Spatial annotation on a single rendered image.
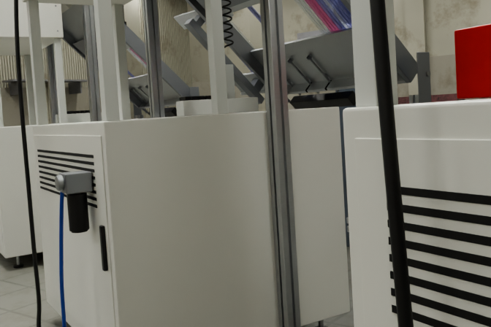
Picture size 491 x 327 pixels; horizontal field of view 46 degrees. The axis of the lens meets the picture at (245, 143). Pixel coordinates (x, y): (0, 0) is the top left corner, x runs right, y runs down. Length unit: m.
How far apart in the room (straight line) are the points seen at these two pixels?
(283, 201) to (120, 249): 0.41
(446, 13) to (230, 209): 8.54
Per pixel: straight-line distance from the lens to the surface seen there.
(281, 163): 1.42
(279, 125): 1.41
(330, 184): 1.57
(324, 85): 2.07
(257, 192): 1.43
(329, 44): 1.90
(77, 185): 1.34
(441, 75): 9.70
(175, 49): 12.15
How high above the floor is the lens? 0.62
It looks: 3 degrees down
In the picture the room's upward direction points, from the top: 4 degrees counter-clockwise
